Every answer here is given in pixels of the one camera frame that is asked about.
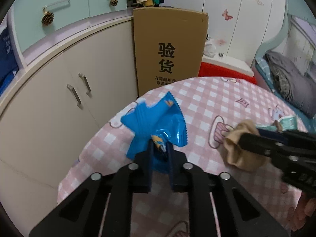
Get teal long snack wrapper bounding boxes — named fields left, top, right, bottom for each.
left=255, top=115, right=307, bottom=132

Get beige sock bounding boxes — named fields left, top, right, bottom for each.
left=223, top=119, right=270, bottom=172

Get blue snack wrapper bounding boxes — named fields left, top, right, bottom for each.
left=120, top=92, right=187, bottom=173

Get person's right hand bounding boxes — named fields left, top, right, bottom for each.
left=290, top=192, right=315, bottom=232

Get grey folded blanket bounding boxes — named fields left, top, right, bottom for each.
left=264, top=51, right=315, bottom=118

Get teal bed mattress sheet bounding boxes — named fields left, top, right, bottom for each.
left=254, top=54, right=315, bottom=133

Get pink checkered tablecloth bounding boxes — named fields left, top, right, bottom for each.
left=57, top=77, right=301, bottom=236

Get beige low cabinet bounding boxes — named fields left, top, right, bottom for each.
left=1, top=17, right=138, bottom=235

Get red storage bench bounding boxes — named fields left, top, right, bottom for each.
left=198, top=54, right=257, bottom=85

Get white plastic bag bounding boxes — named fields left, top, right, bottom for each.
left=203, top=38, right=216, bottom=58

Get white wardrobe doors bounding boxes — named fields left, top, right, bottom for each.
left=165, top=0, right=285, bottom=64

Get large cardboard box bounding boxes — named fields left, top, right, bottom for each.
left=133, top=7, right=208, bottom=96

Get blue patterned bag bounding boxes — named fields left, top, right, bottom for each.
left=0, top=28, right=19, bottom=95

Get pine cone left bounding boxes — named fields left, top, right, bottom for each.
left=41, top=11, right=54, bottom=26

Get pine cone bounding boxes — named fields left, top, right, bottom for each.
left=110, top=0, right=118, bottom=7
left=41, top=11, right=54, bottom=26

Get pine cone right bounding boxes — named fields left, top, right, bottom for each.
left=110, top=0, right=118, bottom=7

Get teal drawer unit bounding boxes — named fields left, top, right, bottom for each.
left=13, top=0, right=126, bottom=52

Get teal bunk bed frame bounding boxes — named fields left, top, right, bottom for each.
left=251, top=0, right=315, bottom=98

